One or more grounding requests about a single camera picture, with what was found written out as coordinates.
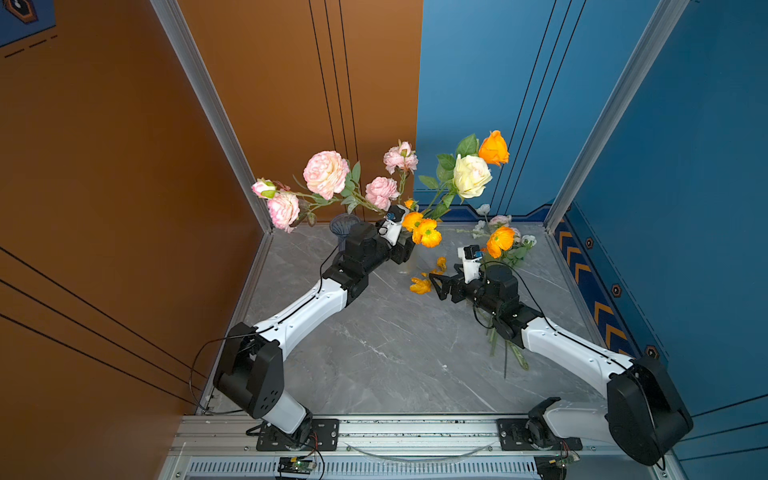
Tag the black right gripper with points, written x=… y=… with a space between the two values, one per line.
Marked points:
x=458 y=283

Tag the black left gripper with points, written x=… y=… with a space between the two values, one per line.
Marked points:
x=401 y=252

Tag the orange poppy flower stem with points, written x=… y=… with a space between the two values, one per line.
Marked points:
x=423 y=231

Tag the pink peony flower stem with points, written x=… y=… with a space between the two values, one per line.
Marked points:
x=400 y=161

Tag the purple ribbed glass vase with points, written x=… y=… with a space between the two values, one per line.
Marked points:
x=341 y=226

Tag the pink white bouquet spray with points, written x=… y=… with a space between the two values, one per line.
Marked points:
x=512 y=258

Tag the cream rose flower stem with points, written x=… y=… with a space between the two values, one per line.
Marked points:
x=458 y=178

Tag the small pink rose spray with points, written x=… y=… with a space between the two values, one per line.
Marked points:
x=328 y=179

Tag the yellow rose flower stem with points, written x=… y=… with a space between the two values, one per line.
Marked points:
x=493 y=150

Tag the clear ribbed glass vase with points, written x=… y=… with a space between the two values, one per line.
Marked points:
x=409 y=268

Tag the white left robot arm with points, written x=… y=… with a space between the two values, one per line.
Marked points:
x=250 y=370

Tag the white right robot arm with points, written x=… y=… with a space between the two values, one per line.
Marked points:
x=643 y=415

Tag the orange cosmos flower stem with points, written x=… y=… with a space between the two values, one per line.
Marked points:
x=422 y=285

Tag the white blossom spray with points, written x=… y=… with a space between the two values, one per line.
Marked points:
x=480 y=219

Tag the green circuit board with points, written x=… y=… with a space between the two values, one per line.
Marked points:
x=296 y=468

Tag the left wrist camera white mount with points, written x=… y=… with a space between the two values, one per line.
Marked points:
x=390 y=227

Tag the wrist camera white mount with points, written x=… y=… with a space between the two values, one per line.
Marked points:
x=471 y=260
x=390 y=227

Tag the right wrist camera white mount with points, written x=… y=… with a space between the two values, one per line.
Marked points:
x=471 y=260

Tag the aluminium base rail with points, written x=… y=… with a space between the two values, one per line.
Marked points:
x=411 y=446

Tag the left aluminium corner post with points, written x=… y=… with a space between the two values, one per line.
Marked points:
x=177 y=30

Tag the aluminium corner post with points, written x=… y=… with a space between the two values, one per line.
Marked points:
x=177 y=30
x=655 y=35

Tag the right aluminium corner post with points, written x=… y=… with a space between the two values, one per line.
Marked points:
x=655 y=35

